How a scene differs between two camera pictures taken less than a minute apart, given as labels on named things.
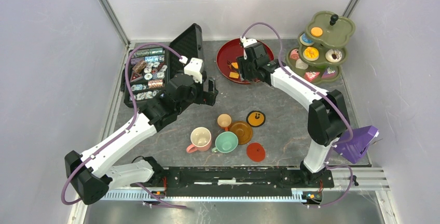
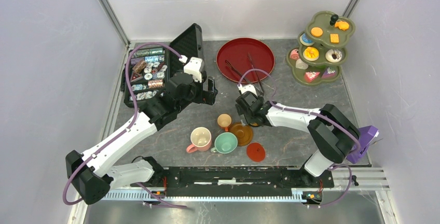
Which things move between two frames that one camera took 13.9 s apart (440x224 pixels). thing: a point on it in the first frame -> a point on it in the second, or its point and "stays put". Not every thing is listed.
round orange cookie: (316, 31) stays put
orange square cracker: (234, 74) -> (334, 38)
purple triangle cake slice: (328, 73) stays put
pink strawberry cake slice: (310, 75) stays put
